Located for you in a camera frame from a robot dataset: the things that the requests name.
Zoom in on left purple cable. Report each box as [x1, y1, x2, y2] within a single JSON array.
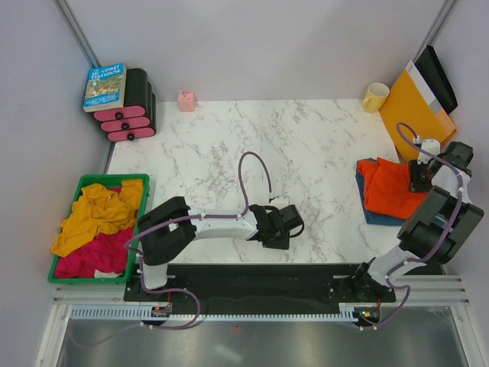
[[69, 151, 274, 348]]

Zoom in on folded blue t-shirt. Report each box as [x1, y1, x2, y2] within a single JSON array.
[[355, 158, 405, 226]]

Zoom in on grey slotted cable duct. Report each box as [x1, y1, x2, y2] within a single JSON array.
[[70, 304, 358, 323]]

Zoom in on yellow t-shirt in bin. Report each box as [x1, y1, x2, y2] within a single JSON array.
[[50, 179, 144, 258]]

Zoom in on yellow mug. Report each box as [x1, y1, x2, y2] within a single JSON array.
[[362, 82, 390, 113]]

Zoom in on white grey folder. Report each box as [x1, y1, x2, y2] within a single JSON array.
[[406, 61, 442, 114]]

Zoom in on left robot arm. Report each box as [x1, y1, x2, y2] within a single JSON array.
[[136, 196, 305, 300]]

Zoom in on small pink box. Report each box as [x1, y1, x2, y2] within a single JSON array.
[[177, 90, 196, 112]]

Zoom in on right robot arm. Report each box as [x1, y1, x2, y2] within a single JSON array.
[[349, 141, 484, 301]]

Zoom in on left aluminium frame post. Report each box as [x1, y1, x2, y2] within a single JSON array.
[[53, 0, 100, 67]]

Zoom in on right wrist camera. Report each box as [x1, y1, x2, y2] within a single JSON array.
[[415, 138, 440, 164]]

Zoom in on right aluminium frame post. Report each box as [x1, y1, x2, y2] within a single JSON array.
[[418, 0, 458, 52]]

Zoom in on orange folder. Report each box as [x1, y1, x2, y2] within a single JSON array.
[[379, 68, 457, 162]]

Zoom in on aluminium frame post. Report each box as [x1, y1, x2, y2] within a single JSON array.
[[53, 0, 100, 67], [418, 0, 458, 52]]

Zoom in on magenta t-shirt in bin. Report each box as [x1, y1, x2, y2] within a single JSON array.
[[54, 186, 135, 279]]

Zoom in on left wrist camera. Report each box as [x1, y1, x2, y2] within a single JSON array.
[[269, 196, 290, 209]]

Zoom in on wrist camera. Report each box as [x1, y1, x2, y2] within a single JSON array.
[[415, 138, 440, 164], [269, 196, 290, 209]]

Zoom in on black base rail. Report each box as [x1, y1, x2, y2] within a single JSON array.
[[124, 264, 396, 314]]

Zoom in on black folder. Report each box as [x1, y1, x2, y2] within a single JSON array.
[[414, 45, 458, 115]]

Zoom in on blue treehouse paperback book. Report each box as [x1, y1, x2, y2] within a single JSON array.
[[83, 63, 126, 113]]

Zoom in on orange t-shirt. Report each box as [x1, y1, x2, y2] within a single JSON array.
[[356, 158, 427, 219]]

